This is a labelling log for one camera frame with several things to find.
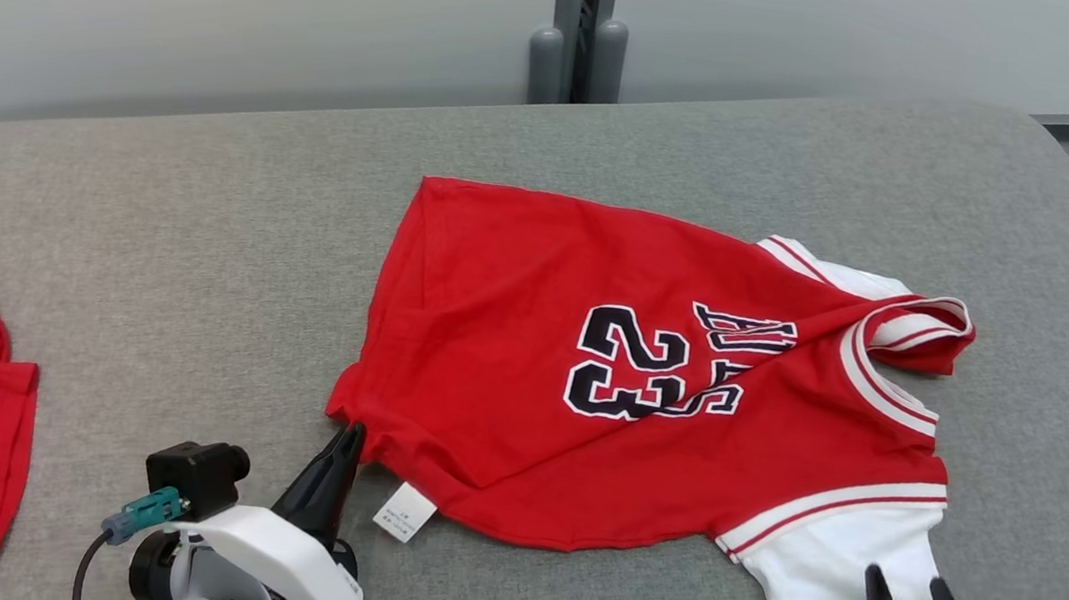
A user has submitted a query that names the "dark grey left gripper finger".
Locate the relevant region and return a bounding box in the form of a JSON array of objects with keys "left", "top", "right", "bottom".
[
  {"left": 270, "top": 420, "right": 353, "bottom": 540},
  {"left": 312, "top": 419, "right": 367, "bottom": 550}
]

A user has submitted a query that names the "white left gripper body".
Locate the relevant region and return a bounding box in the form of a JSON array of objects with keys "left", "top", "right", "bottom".
[{"left": 148, "top": 496, "right": 372, "bottom": 600}]

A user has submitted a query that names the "red basketball jersey shirt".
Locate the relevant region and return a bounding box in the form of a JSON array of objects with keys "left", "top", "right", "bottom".
[{"left": 305, "top": 167, "right": 995, "bottom": 600}]

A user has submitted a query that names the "left black cable teal connector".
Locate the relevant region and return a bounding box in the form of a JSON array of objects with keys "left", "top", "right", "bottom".
[{"left": 72, "top": 478, "right": 190, "bottom": 600}]

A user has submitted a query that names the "grey metal partition post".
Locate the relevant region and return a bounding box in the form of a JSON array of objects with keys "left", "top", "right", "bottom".
[{"left": 524, "top": 0, "right": 633, "bottom": 114}]

